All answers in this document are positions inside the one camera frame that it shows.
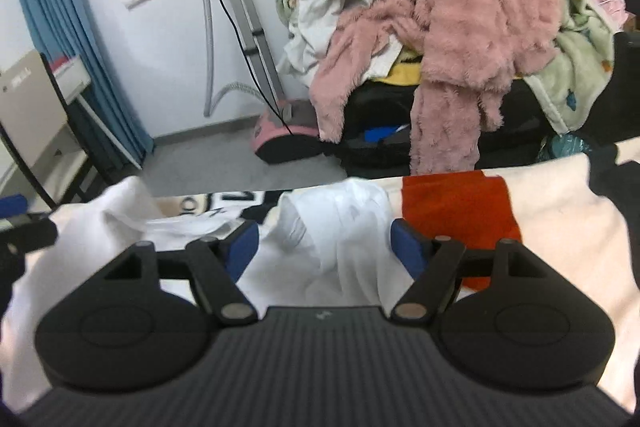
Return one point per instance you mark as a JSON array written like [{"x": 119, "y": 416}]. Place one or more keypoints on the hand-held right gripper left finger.
[{"x": 244, "y": 247}]

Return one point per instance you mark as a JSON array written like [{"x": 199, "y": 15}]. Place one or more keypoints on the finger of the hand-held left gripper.
[{"x": 30, "y": 232}]

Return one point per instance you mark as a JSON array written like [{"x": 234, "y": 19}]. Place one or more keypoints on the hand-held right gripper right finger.
[{"x": 406, "y": 247}]

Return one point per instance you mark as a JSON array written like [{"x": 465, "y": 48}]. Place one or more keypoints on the white printed t-shirt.
[{"x": 320, "y": 232}]

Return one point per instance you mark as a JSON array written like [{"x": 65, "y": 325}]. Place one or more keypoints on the blue cloth item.
[{"x": 382, "y": 134}]

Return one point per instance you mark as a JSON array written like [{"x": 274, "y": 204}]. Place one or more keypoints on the pink garment steamer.
[{"x": 295, "y": 134}]

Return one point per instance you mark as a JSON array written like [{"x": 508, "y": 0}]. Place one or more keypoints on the striped cream red black blanket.
[{"x": 575, "y": 232}]

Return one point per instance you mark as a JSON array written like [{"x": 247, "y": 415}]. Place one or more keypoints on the yellow garment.
[{"x": 402, "y": 72}]

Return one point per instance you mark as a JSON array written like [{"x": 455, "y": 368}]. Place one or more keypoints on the black sofa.
[{"x": 525, "y": 112}]

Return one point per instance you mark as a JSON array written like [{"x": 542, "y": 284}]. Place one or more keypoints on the teal patterned bag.
[{"x": 565, "y": 147}]

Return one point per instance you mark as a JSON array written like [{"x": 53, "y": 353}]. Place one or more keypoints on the blue curtain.
[{"x": 65, "y": 7}]

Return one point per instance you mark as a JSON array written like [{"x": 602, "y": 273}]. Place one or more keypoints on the pink fluffy robe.
[{"x": 480, "y": 17}]

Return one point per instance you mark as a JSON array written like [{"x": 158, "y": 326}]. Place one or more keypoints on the pale green fleece blanket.
[{"x": 580, "y": 57}]

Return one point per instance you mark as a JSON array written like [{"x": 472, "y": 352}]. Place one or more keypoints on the light pink garment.
[{"x": 610, "y": 4}]

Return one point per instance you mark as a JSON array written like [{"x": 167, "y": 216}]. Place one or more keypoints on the beige chair black frame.
[{"x": 30, "y": 107}]

